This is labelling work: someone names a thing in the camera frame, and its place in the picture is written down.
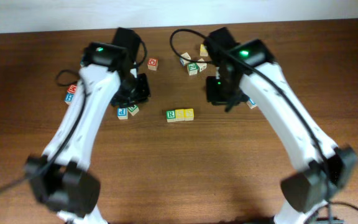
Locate red M block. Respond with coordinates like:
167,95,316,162
67,85,77,94

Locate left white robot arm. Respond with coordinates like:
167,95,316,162
24,27,150,223

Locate red Q block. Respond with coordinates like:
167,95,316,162
147,58,158,71

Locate blue H block upper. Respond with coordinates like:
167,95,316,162
64,93,74,105

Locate blue L block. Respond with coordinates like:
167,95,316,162
247,98,257,109

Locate green N block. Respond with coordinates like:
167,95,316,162
127,105,139,116

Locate green Z block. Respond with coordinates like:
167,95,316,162
186,63,198,76

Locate plain soccer ball block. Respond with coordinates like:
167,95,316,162
196,58,207,72

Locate plain block blue side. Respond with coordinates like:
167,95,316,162
180,52,191,66

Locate yellow block top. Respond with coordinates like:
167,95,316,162
200,44,208,57

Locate green R block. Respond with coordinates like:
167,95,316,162
166,110,177,123

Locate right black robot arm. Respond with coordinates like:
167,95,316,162
204,27,358,223

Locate blue P block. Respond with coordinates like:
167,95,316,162
117,108,128,120

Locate yellow S block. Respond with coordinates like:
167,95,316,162
185,108,195,121
175,109,185,121

